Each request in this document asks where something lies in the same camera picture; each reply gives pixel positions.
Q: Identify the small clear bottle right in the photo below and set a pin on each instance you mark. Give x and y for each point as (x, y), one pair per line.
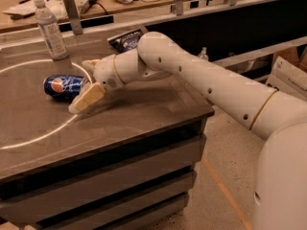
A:
(203, 54)

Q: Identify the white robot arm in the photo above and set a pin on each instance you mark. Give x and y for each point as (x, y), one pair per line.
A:
(280, 198)

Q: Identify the white cardboard box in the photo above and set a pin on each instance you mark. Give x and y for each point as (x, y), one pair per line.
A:
(286, 74)

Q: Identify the clear plastic water bottle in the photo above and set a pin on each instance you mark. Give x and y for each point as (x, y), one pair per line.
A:
(48, 25)

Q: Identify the grey metal shelf rail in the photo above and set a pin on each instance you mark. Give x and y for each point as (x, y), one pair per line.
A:
(230, 61)

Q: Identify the grey drawer cabinet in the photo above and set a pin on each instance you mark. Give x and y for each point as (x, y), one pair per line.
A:
(128, 163)

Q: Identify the blue pepsi can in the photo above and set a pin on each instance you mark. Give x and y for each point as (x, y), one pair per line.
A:
(64, 86)

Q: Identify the blue chip bag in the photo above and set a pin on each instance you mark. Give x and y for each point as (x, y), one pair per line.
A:
(126, 41)

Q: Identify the white papers on desk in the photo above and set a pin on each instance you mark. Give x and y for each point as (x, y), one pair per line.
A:
(30, 7)

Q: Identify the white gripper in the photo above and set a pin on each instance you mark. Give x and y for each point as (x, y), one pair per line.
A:
(105, 71)

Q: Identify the grey metal bracket post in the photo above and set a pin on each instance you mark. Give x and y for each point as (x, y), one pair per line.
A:
(73, 16)

